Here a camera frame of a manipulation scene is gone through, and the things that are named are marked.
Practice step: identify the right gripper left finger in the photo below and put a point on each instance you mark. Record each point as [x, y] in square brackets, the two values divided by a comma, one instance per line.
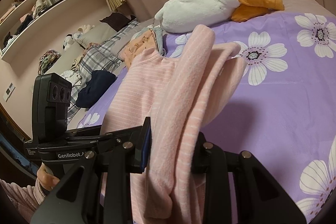
[142, 147]

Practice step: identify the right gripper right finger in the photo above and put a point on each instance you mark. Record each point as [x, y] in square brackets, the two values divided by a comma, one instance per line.
[206, 157]

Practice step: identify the pink striped long-sleeve top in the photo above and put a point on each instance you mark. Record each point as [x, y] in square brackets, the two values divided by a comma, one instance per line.
[180, 96]

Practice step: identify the person left hand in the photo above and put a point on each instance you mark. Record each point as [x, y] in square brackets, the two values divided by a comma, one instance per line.
[47, 180]

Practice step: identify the pink fuzzy left sleeve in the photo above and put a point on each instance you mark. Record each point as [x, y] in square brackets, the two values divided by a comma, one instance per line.
[25, 199]

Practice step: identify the navy blue garment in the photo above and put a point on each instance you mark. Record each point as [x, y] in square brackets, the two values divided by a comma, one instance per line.
[95, 88]

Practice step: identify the colourful crochet item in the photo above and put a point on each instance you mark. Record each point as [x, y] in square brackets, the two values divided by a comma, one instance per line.
[47, 60]

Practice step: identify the plaid grey blanket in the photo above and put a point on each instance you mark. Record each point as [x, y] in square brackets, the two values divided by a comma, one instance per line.
[98, 58]

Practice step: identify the orange patterned folded garment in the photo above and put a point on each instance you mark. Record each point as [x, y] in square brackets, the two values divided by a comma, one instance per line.
[136, 46]

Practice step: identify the grey folded garment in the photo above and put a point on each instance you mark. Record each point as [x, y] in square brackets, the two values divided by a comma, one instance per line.
[158, 35]

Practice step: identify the beige pillow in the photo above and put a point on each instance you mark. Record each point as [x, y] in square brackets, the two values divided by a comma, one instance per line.
[99, 34]

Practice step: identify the white goose plush toy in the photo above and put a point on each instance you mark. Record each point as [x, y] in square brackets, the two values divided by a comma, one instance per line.
[178, 16]

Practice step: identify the white wall socket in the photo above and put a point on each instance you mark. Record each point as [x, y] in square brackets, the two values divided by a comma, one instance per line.
[8, 92]

